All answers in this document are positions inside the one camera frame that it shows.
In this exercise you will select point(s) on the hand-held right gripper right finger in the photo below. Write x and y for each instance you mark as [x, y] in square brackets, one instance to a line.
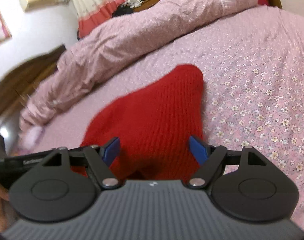
[199, 150]

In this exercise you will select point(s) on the red knit cardigan sweater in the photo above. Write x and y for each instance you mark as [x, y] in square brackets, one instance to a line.
[154, 110]

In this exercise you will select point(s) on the white cloth flower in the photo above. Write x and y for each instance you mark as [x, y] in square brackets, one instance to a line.
[133, 2]

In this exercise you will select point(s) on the yellowish wall unit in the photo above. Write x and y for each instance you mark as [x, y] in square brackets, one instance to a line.
[38, 0]

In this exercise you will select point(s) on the black clothes pile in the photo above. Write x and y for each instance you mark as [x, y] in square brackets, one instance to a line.
[124, 12]

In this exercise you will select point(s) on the pink floral bed sheet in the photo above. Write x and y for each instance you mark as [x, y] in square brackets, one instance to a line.
[254, 80]

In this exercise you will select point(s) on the pink floral quilt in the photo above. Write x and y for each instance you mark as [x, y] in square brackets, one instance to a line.
[142, 30]

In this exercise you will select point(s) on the floral curtain with pink hem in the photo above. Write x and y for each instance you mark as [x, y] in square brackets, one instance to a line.
[92, 0]

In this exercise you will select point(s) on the lilac cloth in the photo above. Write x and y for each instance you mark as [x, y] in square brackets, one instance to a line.
[32, 137]

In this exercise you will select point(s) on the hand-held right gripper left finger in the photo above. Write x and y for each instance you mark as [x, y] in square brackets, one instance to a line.
[110, 151]

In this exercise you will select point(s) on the wooden bed footboard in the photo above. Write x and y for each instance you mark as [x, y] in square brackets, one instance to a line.
[22, 80]

